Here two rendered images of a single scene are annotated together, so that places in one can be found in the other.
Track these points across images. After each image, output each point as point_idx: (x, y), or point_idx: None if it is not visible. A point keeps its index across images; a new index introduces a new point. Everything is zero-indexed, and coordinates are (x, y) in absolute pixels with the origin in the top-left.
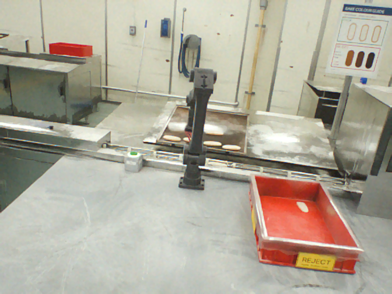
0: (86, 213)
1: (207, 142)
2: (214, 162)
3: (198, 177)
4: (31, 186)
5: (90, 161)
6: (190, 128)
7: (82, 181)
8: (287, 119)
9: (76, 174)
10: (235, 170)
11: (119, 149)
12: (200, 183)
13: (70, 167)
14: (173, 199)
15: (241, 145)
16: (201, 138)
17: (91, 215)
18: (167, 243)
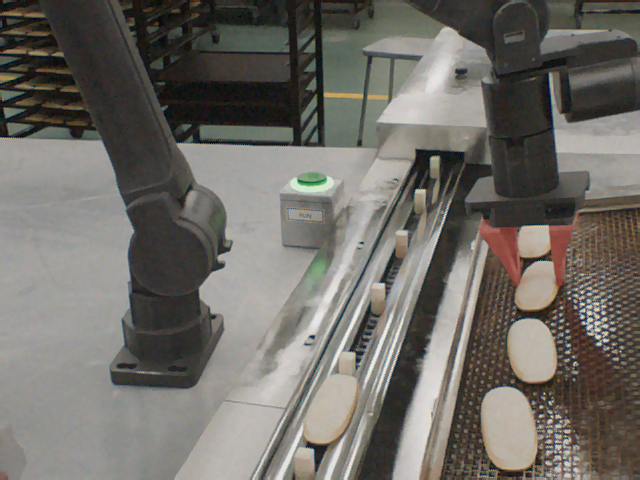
0: (43, 203)
1: (523, 325)
2: (343, 391)
3: (139, 324)
4: (195, 145)
5: (357, 179)
6: (482, 188)
7: (217, 183)
8: None
9: (265, 173)
10: (234, 459)
11: (436, 190)
12: (137, 355)
13: (305, 163)
14: (62, 313)
15: (570, 478)
16: (95, 125)
17: (29, 208)
18: None
